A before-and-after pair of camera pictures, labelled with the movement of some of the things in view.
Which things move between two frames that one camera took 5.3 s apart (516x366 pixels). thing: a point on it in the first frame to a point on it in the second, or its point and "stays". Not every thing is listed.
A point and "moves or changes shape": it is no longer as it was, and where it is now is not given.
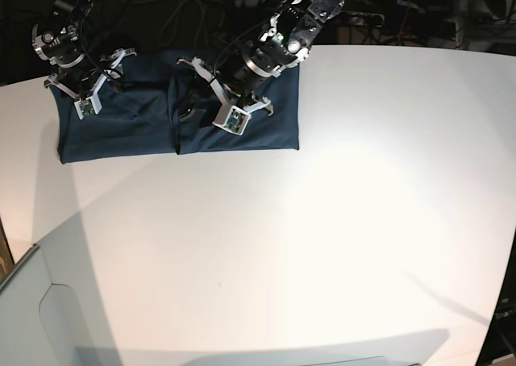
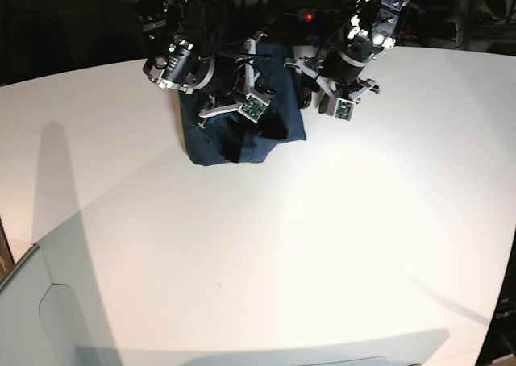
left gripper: x=235 y=79 to x=339 y=100
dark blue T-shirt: x=139 y=115 moves or changes shape
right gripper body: x=85 y=80 to x=254 y=104
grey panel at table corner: x=52 y=313 stays
